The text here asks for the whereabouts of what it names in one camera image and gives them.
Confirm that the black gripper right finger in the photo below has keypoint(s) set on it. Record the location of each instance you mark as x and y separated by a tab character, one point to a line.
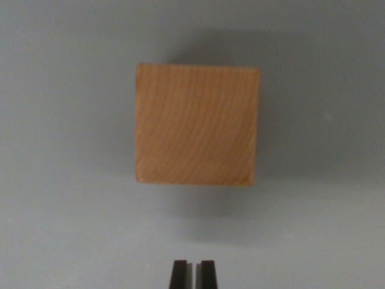
208	276

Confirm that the grey plastic bin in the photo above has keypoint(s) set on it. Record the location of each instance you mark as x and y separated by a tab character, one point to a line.
60	150

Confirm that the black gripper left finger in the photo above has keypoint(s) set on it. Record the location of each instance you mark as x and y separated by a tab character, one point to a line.
180	276

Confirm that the wooden cube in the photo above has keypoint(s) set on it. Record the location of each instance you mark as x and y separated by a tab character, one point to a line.
197	125

